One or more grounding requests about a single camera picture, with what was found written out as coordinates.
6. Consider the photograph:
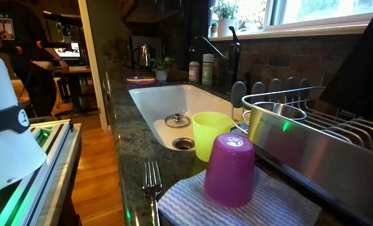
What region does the striped blue white cloth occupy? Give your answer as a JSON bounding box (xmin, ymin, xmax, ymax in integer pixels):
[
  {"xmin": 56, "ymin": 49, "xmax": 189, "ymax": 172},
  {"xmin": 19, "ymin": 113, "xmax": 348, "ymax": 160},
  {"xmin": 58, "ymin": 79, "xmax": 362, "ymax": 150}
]
[{"xmin": 159, "ymin": 169, "xmax": 322, "ymax": 226}]

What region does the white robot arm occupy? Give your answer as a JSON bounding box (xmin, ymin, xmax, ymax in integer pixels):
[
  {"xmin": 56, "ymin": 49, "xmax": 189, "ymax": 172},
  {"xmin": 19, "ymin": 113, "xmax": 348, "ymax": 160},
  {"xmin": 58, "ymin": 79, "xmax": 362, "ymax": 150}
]
[{"xmin": 0, "ymin": 59, "xmax": 47, "ymax": 189}]

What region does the dark bronze faucet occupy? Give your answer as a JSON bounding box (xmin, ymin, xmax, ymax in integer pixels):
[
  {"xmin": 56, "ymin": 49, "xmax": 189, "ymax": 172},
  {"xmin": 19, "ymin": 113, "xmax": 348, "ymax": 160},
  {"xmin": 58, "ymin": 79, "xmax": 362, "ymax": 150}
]
[{"xmin": 189, "ymin": 26, "xmax": 241, "ymax": 92}]

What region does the white kitchen sink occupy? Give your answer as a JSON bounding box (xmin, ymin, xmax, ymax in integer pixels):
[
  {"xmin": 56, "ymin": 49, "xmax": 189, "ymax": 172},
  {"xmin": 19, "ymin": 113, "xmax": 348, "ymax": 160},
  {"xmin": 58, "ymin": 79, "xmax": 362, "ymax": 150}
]
[{"xmin": 130, "ymin": 84, "xmax": 243, "ymax": 150}]

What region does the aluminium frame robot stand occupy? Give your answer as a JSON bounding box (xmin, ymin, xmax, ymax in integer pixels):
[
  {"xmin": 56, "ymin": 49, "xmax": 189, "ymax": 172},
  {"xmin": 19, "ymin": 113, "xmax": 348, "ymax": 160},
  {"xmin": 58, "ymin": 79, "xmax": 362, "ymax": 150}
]
[{"xmin": 0, "ymin": 119, "xmax": 82, "ymax": 226}]

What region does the stainless steel kettle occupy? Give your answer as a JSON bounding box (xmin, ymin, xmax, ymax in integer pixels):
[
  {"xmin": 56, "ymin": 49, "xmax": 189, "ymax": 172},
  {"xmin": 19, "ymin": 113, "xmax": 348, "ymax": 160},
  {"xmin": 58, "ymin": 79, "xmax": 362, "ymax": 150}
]
[{"xmin": 132, "ymin": 44, "xmax": 156, "ymax": 69}]

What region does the glass pot lid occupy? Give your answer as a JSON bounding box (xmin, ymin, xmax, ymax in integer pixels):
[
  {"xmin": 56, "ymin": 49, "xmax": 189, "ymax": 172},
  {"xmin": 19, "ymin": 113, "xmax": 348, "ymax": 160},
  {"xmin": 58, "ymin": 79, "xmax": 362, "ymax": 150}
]
[{"xmin": 165, "ymin": 113, "xmax": 191, "ymax": 128}]

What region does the purple plastic cup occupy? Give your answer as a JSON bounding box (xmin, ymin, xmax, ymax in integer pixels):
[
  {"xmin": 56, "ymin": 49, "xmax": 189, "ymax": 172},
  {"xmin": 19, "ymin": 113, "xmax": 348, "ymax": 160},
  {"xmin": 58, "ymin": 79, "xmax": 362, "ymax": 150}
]
[{"xmin": 204, "ymin": 133, "xmax": 255, "ymax": 207}]

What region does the person in dark clothes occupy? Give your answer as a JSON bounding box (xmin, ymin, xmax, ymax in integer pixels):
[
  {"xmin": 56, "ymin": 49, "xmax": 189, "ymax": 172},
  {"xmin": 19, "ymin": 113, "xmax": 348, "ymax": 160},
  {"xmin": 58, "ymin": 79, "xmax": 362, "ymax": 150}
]
[{"xmin": 0, "ymin": 0, "xmax": 69, "ymax": 116}]

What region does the yellow-green plastic cup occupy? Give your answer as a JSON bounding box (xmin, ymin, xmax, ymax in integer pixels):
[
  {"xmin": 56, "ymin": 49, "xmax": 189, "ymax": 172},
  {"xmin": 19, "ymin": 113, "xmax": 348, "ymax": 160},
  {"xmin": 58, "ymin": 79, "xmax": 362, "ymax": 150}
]
[{"xmin": 192, "ymin": 111, "xmax": 233, "ymax": 162}]

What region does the orange label soap bottle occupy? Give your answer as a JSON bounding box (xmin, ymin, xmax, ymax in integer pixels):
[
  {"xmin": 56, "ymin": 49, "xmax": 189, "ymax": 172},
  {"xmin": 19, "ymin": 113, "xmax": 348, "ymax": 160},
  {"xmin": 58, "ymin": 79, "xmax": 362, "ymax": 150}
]
[{"xmin": 189, "ymin": 61, "xmax": 200, "ymax": 81}]

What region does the sink drain strainer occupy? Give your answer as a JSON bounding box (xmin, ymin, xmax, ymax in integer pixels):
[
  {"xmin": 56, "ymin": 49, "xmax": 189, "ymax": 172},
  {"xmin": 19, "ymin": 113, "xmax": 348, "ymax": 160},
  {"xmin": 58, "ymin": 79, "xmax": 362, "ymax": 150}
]
[{"xmin": 172, "ymin": 138, "xmax": 195, "ymax": 150}]

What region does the small green potted plant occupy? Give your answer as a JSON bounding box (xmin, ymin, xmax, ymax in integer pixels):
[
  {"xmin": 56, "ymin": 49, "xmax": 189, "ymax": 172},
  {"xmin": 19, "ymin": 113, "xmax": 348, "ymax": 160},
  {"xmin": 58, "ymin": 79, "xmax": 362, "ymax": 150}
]
[{"xmin": 152, "ymin": 56, "xmax": 175, "ymax": 81}]

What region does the green soap dispenser bottle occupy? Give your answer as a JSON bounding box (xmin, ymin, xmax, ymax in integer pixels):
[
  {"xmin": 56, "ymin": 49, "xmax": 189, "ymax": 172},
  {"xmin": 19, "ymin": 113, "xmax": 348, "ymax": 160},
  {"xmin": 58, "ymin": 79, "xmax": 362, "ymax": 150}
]
[{"xmin": 202, "ymin": 54, "xmax": 214, "ymax": 85}]

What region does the white pot window plant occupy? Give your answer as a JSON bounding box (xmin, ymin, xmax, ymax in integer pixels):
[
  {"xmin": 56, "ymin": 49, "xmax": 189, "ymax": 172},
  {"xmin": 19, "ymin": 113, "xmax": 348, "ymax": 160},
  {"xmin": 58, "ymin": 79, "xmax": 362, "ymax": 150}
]
[{"xmin": 211, "ymin": 0, "xmax": 238, "ymax": 36}]

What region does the silver metal fork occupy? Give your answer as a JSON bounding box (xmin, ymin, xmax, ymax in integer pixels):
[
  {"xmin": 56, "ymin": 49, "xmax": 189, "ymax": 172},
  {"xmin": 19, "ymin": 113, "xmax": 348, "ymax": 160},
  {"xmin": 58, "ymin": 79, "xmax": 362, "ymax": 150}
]
[{"xmin": 142, "ymin": 160, "xmax": 162, "ymax": 226}]

